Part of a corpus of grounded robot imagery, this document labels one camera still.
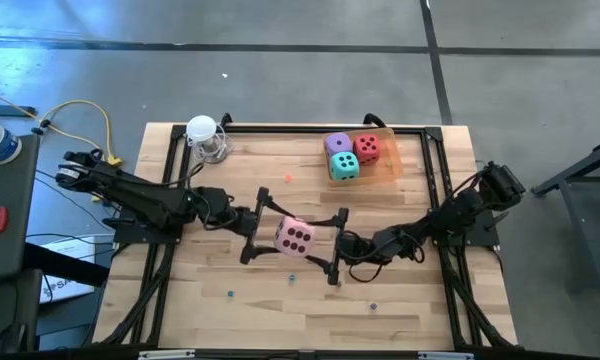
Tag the large teal foam die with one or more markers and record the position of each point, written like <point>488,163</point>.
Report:
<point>347,176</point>

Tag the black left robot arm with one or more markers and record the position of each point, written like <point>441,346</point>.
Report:
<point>140,200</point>

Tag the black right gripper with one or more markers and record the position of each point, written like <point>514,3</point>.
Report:
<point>355,249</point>

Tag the grey side desk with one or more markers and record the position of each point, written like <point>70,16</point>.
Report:
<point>10,190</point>

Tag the white printed paper sheet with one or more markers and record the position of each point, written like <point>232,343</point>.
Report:
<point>75,250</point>

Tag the black aluminium table frame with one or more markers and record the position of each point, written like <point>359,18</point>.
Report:
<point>300,129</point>

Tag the large red foam die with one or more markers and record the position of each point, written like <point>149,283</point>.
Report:
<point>370,161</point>

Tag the red emergency button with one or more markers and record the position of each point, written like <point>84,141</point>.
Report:
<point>0,220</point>

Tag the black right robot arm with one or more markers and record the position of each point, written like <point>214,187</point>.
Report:
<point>455,215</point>

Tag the white mushroom table lamp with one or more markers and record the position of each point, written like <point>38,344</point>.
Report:
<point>201,129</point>

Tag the orange translucent plastic bin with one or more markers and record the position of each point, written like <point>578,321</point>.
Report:
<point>380,175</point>

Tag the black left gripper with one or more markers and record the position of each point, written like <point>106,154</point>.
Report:
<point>247,222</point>

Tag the large purple foam die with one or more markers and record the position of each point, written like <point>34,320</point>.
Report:
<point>345,150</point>

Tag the clear plastic bottle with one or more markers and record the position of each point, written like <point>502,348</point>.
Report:
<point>0,145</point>

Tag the large pink foam die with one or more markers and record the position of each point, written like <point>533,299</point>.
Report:
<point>300,223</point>

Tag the white edge bracket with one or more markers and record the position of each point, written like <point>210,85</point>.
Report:
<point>445,356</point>
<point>166,355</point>

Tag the black floor plate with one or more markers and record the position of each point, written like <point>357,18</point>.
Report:
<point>10,110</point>

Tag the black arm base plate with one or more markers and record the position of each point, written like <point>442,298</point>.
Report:
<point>130,234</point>
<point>482,232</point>

